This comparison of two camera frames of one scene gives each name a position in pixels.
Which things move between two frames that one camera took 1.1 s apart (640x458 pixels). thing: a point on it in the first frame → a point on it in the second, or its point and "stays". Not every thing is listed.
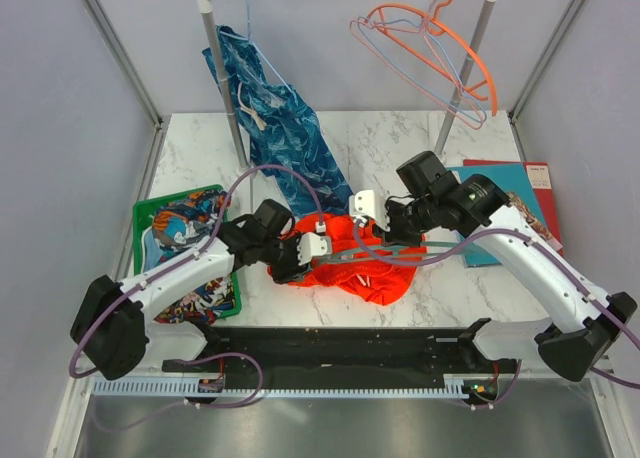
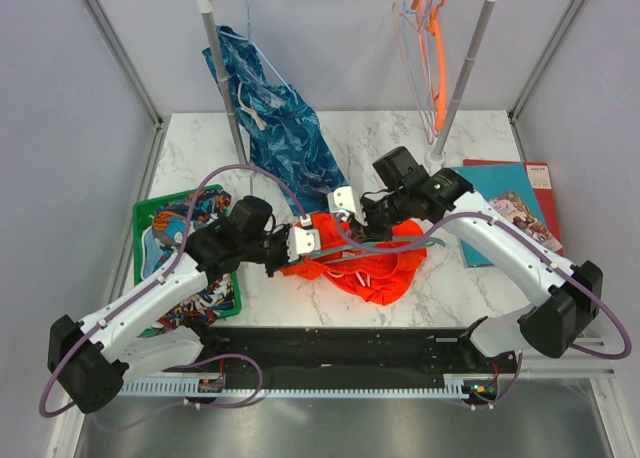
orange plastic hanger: (432, 42) → (437, 65)
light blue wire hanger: (250, 39) stays
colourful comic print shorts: (178, 226) stays
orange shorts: (359, 261) stays
